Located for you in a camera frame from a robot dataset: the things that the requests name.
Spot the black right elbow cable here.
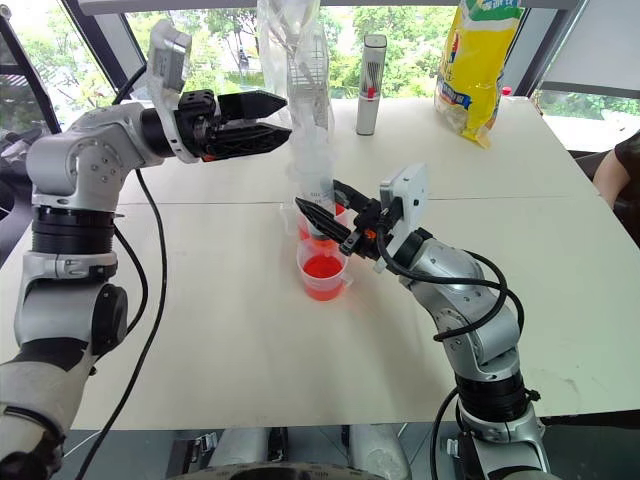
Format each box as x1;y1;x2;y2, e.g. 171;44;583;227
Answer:
430;386;465;480

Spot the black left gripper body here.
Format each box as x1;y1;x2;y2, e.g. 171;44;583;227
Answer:
174;89;222;163

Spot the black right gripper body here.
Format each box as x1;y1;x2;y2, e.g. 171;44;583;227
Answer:
348;196;404;262

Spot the clear plastic syringe wrapper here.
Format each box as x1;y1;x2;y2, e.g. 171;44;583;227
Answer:
256;0;335;166

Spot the clear cup with red liquid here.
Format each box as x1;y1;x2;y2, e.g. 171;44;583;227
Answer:
279;197;351;247
295;239;355;303

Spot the long black left arm cable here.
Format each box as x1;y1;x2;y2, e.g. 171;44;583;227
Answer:
87;63;169;480

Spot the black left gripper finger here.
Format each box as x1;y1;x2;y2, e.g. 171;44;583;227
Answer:
218;91;289;124
211;124;294;161

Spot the white cylinder with black cap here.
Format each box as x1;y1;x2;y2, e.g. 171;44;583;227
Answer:
355;34;389;137

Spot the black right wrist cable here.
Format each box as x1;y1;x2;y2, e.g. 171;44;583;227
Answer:
375;227;526;344

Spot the black slanted frame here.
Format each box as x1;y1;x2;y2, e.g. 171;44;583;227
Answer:
0;8;64;137

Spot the seated person in dark shirt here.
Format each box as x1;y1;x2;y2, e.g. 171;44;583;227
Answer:
591;130;640;222

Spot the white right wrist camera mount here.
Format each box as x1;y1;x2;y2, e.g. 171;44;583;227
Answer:
373;162;431;274

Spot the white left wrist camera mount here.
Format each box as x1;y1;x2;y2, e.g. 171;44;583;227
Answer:
146;19;195;165

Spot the yellow plastic bag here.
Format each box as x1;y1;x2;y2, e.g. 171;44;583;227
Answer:
433;0;525;150

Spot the grey rounded robot leg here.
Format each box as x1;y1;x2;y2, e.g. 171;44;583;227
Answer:
347;423;408;480
206;426;272;470

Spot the short black left arm cable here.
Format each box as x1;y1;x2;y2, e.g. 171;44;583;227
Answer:
112;228;150;337

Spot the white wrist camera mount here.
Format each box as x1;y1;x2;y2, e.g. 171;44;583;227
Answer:
373;162;431;274
146;19;195;165

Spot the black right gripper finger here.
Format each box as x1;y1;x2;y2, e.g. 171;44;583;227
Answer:
332;179;374;214
294;197;359;257

